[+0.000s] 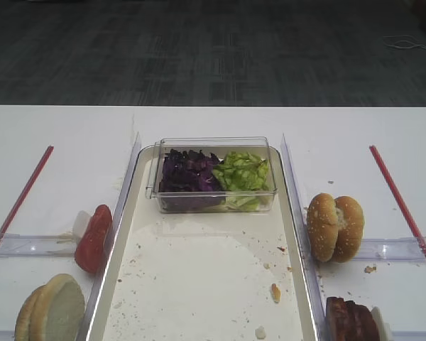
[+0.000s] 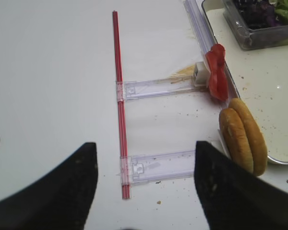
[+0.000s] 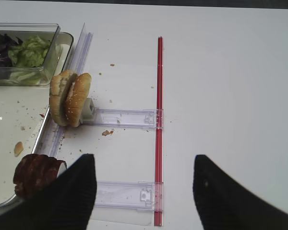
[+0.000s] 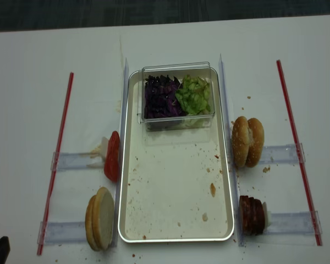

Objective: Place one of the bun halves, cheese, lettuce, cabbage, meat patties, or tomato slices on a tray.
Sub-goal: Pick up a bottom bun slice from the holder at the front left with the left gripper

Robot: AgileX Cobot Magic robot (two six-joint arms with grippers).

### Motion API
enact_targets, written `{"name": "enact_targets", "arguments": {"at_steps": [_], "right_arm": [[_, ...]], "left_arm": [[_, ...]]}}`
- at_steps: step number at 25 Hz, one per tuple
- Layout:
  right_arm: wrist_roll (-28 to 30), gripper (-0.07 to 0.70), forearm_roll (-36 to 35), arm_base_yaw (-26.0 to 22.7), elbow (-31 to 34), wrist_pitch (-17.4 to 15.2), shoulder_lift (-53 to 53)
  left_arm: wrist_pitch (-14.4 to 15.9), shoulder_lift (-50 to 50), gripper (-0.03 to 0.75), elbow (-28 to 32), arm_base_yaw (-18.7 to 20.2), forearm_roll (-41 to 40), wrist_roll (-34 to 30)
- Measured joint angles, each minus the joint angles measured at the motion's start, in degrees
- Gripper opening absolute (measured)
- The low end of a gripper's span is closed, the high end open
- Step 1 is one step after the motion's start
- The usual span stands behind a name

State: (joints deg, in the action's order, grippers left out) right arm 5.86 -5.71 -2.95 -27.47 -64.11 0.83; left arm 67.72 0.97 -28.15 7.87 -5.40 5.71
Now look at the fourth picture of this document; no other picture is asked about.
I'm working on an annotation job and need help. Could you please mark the sesame bun top left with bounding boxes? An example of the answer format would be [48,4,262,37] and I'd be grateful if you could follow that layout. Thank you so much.
[232,116,250,168]

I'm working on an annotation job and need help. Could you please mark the green lettuce pieces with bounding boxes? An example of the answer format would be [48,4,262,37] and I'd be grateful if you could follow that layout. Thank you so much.
[175,75,211,116]

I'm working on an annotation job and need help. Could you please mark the brown meat patty stack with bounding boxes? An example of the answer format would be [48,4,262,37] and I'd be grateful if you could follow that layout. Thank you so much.
[239,195,265,235]

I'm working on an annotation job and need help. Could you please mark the red rod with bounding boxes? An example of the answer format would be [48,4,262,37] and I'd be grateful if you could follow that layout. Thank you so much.
[276,59,323,246]
[36,72,74,256]

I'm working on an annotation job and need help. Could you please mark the clear rail under tomato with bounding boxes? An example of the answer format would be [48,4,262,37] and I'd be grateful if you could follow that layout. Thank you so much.
[51,152,104,172]

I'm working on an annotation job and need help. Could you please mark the white pusher block at patties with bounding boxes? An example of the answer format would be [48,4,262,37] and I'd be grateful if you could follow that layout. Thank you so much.
[262,202,271,230]

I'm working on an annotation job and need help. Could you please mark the plain bun slice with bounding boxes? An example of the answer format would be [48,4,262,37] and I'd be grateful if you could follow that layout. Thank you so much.
[85,195,99,251]
[92,187,114,250]

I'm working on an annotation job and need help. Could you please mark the clear rail under sesame buns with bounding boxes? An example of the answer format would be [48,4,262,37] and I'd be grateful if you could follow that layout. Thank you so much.
[258,144,305,164]

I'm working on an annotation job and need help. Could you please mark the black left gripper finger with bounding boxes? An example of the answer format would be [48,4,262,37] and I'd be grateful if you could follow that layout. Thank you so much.
[0,236,10,264]

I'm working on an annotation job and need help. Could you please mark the shredded purple cabbage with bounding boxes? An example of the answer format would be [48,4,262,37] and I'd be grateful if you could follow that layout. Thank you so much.
[144,75,187,119]

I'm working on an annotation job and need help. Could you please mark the cream metal tray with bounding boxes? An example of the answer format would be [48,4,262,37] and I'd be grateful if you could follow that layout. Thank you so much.
[118,70,234,243]

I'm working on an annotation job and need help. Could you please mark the clear plastic salad box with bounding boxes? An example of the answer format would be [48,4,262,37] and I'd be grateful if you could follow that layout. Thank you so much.
[140,62,215,131]

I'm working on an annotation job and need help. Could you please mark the sesame bun top right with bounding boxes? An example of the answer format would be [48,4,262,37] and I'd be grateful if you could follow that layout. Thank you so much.
[246,118,265,168]

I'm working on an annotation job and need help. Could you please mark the sesame bun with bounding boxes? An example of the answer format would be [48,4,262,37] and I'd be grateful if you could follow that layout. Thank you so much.
[232,116,250,168]
[246,118,265,168]

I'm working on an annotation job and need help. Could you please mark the clear rail under patties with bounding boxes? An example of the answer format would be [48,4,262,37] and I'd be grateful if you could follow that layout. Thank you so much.
[263,211,322,235]

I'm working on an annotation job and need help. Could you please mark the clear rail under plain buns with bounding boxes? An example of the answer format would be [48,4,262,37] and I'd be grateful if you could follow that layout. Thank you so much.
[37,222,87,245]

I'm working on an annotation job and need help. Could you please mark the right red rod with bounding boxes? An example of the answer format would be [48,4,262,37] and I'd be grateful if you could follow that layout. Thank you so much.
[276,59,323,246]

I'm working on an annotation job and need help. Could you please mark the plain bun bottom slice front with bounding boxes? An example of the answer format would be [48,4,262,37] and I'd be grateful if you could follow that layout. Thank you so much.
[92,187,114,250]

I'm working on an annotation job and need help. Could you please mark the plain bun bottom slice back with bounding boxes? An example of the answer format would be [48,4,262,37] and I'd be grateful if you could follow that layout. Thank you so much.
[85,195,99,251]

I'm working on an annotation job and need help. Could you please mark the red tomato slices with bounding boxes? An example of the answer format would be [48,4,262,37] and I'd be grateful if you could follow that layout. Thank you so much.
[104,131,120,183]

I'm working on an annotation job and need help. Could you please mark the left red rod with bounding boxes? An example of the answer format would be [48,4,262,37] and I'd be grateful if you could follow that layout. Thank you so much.
[36,72,74,256]

